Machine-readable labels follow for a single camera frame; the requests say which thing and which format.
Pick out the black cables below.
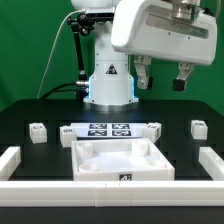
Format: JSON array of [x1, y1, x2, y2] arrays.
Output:
[[39, 81, 90, 100]]

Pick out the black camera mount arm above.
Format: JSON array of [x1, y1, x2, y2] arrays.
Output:
[[66, 13, 96, 101]]

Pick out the white marker base plate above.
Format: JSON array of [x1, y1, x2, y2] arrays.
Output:
[[71, 123, 147, 138]]

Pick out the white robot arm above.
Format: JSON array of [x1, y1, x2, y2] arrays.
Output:
[[71, 0, 217, 111]]

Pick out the grey depth camera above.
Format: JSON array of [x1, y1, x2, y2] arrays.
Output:
[[85, 7, 115, 21]]

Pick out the white cable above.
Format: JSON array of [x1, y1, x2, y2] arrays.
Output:
[[36, 9, 87, 100]]

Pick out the white square tabletop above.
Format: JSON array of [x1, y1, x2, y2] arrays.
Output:
[[71, 138, 175, 181]]

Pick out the white U-shaped fence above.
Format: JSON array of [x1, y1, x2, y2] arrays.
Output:
[[0, 146, 224, 207]]

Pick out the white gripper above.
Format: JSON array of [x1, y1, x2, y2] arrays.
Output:
[[111, 0, 217, 92]]

